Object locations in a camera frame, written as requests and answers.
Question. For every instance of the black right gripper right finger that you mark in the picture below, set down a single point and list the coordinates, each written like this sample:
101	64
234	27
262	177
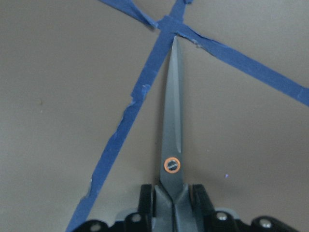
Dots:
202	204

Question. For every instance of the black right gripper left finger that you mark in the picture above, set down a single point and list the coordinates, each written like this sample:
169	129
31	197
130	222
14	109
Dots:
145	206

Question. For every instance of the grey orange-handled scissors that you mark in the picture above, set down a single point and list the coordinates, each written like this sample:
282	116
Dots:
173	207

